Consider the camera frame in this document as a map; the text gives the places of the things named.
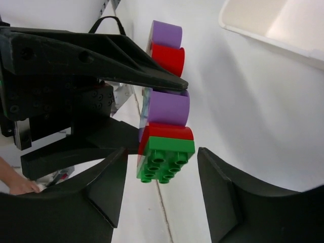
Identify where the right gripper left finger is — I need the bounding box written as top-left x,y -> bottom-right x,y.
1,148 -> 128,242

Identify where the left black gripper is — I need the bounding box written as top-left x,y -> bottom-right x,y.
1,26 -> 188,180

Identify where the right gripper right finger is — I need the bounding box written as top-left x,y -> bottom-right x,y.
197,147 -> 323,242

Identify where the purple lego brick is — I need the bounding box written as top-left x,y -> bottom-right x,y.
139,88 -> 190,139
146,20 -> 183,55

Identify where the purple lego top brick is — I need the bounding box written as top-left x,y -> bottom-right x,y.
146,20 -> 183,55

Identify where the red lego brick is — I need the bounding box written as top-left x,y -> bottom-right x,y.
138,123 -> 194,155
151,43 -> 185,77

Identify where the green lego end brick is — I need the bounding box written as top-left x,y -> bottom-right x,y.
136,136 -> 195,184

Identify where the white three-compartment tray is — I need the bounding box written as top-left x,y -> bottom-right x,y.
219,1 -> 323,69

